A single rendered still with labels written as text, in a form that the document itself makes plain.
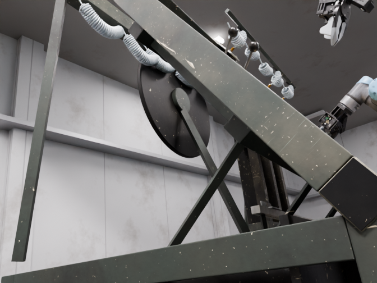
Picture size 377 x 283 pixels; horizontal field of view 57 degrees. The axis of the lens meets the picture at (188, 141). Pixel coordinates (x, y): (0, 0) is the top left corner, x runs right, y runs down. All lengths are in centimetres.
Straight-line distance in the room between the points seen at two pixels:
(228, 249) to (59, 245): 380
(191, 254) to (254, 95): 45
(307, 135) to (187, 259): 44
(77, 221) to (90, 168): 76
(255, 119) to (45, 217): 385
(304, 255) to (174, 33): 78
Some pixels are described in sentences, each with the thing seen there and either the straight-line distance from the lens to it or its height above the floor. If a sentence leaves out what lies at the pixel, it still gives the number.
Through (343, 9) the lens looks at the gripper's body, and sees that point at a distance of 128.
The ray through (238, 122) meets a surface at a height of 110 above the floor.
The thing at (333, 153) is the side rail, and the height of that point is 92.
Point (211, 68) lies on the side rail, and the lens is 105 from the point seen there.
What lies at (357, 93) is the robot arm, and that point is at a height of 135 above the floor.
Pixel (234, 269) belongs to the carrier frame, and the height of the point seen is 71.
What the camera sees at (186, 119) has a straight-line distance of 230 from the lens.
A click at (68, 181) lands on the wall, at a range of 480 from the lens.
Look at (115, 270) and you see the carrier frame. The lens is 113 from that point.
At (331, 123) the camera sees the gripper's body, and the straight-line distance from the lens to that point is 162.
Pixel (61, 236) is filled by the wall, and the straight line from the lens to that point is 461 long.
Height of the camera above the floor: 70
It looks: 22 degrees up
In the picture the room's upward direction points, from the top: 6 degrees counter-clockwise
